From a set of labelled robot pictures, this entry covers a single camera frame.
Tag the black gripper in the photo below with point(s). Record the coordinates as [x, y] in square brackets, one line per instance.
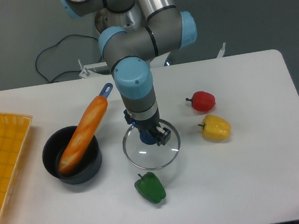
[151, 125]

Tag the glass pot lid blue knob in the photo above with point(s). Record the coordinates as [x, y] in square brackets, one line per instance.
[141, 152]

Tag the dark pot with blue handle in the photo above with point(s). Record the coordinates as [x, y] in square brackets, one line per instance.
[57, 143]

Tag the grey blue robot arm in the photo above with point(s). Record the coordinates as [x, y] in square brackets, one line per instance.
[127, 52]

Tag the yellow toy bell pepper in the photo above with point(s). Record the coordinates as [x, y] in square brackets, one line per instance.
[214, 127]

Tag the red toy bell pepper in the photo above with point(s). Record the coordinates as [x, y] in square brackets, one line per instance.
[202, 101]

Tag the green toy bell pepper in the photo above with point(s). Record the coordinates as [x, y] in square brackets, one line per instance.
[149, 186]

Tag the toy baguette bread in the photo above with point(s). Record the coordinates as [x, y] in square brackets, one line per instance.
[80, 140]

